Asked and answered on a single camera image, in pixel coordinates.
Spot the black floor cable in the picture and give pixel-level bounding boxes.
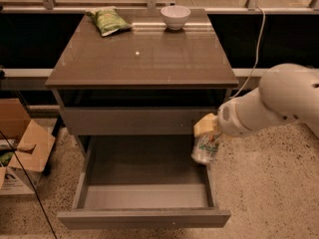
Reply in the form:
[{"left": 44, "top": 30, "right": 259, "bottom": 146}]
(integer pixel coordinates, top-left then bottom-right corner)
[{"left": 0, "top": 129, "right": 58, "bottom": 239}]

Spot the grey drawer cabinet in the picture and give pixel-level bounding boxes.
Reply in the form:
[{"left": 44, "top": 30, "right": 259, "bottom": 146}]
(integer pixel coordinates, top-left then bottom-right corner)
[{"left": 46, "top": 9, "right": 237, "bottom": 153}]

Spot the open cardboard box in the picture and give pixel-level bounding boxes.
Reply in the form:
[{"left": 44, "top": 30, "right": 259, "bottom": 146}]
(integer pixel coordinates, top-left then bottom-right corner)
[{"left": 0, "top": 99, "right": 55, "bottom": 195}]

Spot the white ceramic bowl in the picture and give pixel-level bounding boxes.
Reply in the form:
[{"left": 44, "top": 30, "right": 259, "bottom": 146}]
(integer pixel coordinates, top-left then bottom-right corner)
[{"left": 159, "top": 5, "right": 190, "bottom": 30}]

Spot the green chip bag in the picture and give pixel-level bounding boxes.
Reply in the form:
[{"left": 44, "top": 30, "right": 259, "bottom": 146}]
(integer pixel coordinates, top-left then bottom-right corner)
[{"left": 85, "top": 7, "right": 131, "bottom": 37}]

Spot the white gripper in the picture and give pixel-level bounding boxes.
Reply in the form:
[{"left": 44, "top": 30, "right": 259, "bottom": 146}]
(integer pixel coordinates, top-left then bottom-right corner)
[{"left": 193, "top": 100, "right": 250, "bottom": 137}]

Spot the closed grey top drawer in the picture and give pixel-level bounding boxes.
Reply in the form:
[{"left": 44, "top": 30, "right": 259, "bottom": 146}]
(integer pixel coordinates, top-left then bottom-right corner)
[{"left": 60, "top": 108, "right": 215, "bottom": 135}]

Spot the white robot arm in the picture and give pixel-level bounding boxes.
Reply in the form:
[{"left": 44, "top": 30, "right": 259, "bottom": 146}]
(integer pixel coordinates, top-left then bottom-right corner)
[{"left": 193, "top": 64, "right": 319, "bottom": 137}]

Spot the open grey middle drawer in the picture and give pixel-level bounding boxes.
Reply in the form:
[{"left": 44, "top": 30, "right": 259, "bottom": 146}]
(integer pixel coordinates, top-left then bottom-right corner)
[{"left": 58, "top": 134, "right": 230, "bottom": 230}]

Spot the green 7up can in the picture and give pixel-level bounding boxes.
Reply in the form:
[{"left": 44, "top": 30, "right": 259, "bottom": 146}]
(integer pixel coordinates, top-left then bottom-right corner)
[{"left": 191, "top": 133, "right": 221, "bottom": 164}]

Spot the white cable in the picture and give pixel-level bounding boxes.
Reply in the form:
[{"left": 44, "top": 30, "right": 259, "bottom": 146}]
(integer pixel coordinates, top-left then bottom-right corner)
[{"left": 228, "top": 6, "right": 267, "bottom": 100}]

